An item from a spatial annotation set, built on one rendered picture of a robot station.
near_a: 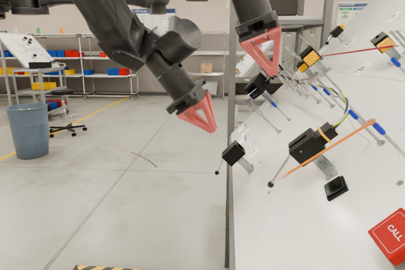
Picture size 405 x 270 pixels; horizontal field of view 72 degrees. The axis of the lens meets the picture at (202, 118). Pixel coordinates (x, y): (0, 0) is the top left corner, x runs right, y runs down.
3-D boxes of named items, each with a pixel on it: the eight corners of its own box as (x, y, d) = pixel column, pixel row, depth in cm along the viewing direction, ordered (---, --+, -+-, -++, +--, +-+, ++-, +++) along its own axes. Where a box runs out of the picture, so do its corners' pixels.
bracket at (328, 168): (323, 168, 58) (307, 151, 58) (333, 161, 57) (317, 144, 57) (327, 181, 54) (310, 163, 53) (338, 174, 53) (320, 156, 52)
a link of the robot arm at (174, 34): (117, 23, 53) (108, 58, 49) (148, -17, 45) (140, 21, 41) (169, 52, 60) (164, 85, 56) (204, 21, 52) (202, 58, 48)
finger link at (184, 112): (230, 114, 61) (204, 79, 59) (225, 129, 54) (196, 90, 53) (205, 129, 64) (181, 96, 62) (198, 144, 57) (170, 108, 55)
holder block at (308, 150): (301, 156, 58) (287, 143, 58) (323, 140, 56) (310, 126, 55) (302, 167, 54) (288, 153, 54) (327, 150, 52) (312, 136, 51)
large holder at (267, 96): (288, 84, 130) (266, 62, 129) (276, 105, 119) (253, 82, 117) (278, 91, 135) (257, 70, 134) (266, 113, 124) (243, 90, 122)
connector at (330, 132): (314, 143, 56) (308, 136, 55) (335, 128, 54) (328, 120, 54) (317, 149, 53) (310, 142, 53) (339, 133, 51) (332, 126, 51)
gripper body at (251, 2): (278, 19, 52) (265, -22, 50) (278, 22, 43) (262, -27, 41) (244, 32, 54) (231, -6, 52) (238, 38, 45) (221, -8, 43)
